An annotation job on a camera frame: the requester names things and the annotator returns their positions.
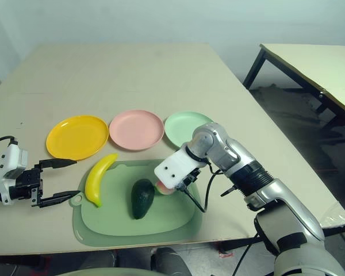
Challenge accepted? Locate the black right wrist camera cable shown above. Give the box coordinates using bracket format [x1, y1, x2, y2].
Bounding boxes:
[183, 163, 222, 213]

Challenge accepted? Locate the beige side table black frame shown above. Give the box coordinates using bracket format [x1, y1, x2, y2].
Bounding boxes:
[243, 43, 345, 144]

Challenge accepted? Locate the clear plastic table corner film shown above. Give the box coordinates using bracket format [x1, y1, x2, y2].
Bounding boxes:
[319, 198, 345, 229]

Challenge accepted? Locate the dark green toy avocado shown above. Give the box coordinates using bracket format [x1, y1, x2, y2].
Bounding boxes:
[131, 178, 155, 220]

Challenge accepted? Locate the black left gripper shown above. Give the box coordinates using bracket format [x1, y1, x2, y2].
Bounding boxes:
[10, 158, 81, 208]

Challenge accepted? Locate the light green cutting board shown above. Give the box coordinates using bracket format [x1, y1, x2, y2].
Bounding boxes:
[80, 160, 196, 236]

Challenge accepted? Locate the pink plastic plate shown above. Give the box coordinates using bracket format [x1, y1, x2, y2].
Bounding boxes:
[109, 109, 165, 151]

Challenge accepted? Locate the dark robot right leg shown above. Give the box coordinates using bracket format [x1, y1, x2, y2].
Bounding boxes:
[151, 247, 190, 276]

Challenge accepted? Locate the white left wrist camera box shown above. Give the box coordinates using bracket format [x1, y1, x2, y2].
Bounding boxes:
[0, 143, 28, 206]

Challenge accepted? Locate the yellow toy banana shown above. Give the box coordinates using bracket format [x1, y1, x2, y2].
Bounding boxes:
[85, 153, 119, 208]

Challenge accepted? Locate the dark robot leg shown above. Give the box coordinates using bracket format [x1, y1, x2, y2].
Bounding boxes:
[151, 247, 190, 276]
[83, 250, 118, 270]

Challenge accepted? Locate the large translucent green cutting mat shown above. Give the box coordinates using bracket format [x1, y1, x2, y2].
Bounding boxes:
[68, 159, 204, 247]

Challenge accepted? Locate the mint green plastic plate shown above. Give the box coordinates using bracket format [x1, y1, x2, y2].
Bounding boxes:
[164, 111, 216, 150]

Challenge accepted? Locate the dark robot left leg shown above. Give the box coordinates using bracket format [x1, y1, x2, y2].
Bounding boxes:
[83, 250, 118, 270]

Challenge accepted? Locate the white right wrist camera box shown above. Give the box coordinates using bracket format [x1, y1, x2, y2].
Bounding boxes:
[154, 145, 206, 192]

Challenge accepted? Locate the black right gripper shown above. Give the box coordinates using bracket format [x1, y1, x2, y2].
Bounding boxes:
[177, 168, 202, 192]

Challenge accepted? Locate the grey-green robot torso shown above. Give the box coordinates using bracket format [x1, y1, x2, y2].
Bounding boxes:
[56, 267, 150, 276]

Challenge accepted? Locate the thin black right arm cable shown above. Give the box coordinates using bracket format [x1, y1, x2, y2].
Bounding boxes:
[234, 229, 262, 276]

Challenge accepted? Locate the red toy watermelon slice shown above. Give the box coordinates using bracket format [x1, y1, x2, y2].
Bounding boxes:
[155, 180, 178, 197]

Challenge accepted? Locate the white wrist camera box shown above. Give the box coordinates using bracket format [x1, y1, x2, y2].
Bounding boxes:
[154, 145, 206, 192]
[0, 143, 28, 206]

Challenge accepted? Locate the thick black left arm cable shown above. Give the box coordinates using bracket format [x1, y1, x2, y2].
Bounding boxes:
[0, 135, 20, 149]

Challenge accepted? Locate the yellow plastic plate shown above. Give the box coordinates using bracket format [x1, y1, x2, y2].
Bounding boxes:
[45, 114, 109, 161]

